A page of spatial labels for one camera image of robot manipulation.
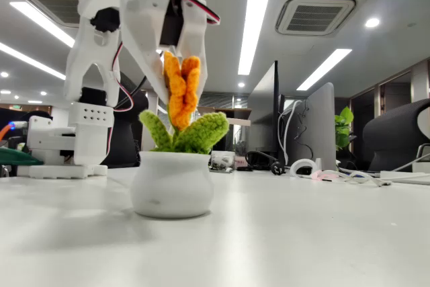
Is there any crochet flower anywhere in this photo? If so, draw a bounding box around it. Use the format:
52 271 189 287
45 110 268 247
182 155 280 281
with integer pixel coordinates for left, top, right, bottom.
130 50 230 219

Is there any green leafy potted plant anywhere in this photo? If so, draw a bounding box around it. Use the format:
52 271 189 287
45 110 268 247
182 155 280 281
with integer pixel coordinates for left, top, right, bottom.
335 106 357 152

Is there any long ceiling light strip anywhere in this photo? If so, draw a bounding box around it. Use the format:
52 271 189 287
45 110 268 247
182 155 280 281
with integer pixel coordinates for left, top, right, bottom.
296 48 353 91
9 1 76 48
237 0 279 76
0 42 67 81

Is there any square ceiling air vent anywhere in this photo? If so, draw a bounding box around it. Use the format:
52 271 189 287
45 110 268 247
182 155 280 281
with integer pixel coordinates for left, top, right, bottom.
275 0 357 36
24 0 83 29

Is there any thin grey-backed monitor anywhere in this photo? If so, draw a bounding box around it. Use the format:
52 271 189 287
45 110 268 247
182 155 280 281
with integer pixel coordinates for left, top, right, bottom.
247 60 286 164

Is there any black mesh office chair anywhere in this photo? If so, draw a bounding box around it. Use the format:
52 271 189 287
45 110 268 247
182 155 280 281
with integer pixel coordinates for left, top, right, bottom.
100 71 149 169

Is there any clear plastic container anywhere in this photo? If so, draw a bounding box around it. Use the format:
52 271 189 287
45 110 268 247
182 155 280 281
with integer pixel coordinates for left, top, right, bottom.
210 151 237 173

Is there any grey rounded monitor back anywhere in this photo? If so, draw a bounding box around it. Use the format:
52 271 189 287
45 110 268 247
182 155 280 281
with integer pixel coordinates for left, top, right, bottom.
288 81 337 172

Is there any black power plug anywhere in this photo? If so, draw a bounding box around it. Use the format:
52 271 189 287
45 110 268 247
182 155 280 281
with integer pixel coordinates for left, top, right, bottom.
270 161 288 176

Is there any dark green flat object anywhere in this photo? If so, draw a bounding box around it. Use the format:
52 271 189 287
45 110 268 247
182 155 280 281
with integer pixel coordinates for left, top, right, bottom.
0 147 44 167

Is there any pink small object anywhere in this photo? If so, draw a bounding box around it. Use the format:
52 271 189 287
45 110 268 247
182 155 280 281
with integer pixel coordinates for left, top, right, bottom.
310 169 340 182

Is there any white power strip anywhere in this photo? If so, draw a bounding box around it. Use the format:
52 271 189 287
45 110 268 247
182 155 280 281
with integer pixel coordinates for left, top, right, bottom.
379 171 430 186

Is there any black camera cable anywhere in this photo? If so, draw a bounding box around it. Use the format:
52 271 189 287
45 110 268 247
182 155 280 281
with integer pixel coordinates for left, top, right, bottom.
123 75 148 100

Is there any white monitor cable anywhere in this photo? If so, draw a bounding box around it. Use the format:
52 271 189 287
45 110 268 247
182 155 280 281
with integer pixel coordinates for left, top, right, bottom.
277 99 304 167

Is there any black looped cable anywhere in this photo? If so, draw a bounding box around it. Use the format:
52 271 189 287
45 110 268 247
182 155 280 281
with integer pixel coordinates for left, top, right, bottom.
245 151 280 171

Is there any black thin monitor cable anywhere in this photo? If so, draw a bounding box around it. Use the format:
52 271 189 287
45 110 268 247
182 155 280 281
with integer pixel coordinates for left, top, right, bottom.
294 105 315 163

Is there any white ring-shaped object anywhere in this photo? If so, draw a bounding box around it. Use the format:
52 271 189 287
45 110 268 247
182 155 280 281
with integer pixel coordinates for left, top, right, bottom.
289 158 322 176

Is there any orange cable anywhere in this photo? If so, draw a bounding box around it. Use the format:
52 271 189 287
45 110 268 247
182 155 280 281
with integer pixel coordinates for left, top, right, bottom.
0 122 16 142

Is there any black office chair white frame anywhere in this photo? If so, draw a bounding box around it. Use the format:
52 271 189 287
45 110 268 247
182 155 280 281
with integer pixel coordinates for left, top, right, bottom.
361 98 430 173

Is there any white cable with connector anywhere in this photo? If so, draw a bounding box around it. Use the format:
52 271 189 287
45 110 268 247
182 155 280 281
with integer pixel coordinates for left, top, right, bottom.
335 168 392 188

